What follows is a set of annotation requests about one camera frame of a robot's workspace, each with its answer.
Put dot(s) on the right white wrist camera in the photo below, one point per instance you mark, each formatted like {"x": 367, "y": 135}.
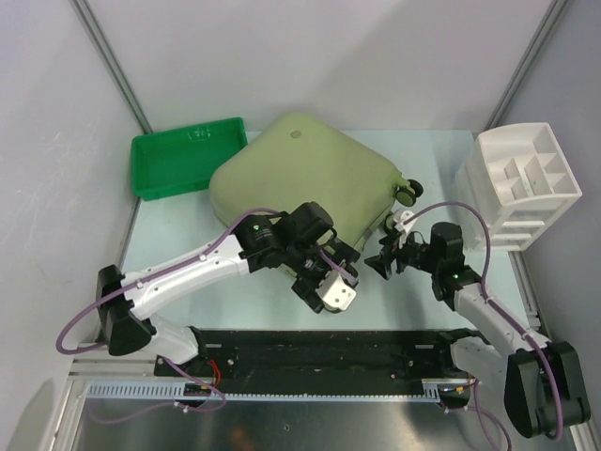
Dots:
{"x": 400, "y": 222}

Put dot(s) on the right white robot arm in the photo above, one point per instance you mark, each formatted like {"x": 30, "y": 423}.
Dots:
{"x": 542, "y": 384}

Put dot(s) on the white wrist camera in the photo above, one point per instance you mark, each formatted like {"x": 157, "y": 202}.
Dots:
{"x": 335, "y": 294}
{"x": 400, "y": 222}

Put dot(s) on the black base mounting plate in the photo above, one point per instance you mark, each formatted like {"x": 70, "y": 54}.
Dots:
{"x": 330, "y": 364}

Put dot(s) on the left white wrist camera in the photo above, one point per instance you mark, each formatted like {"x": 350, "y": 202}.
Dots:
{"x": 335, "y": 294}

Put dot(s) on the white plastic drawer organizer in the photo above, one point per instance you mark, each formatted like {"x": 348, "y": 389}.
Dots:
{"x": 519, "y": 181}

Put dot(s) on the olive green hard-shell suitcase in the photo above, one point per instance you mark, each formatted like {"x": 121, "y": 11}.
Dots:
{"x": 299, "y": 159}

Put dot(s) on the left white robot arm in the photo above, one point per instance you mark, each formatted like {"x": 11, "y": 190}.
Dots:
{"x": 303, "y": 241}

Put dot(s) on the aluminium frame post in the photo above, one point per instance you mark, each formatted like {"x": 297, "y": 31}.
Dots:
{"x": 541, "y": 38}
{"x": 103, "y": 47}

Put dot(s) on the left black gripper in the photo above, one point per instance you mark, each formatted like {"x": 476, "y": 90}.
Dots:
{"x": 340, "y": 260}

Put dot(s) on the left aluminium frame post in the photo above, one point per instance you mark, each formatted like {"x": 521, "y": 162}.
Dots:
{"x": 103, "y": 47}

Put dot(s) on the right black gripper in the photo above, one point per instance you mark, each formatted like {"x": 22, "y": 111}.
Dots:
{"x": 391, "y": 250}

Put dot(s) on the green plastic tray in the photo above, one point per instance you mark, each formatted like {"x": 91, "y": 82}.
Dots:
{"x": 183, "y": 160}

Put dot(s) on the right aluminium frame post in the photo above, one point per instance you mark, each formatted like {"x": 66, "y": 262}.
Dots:
{"x": 541, "y": 38}

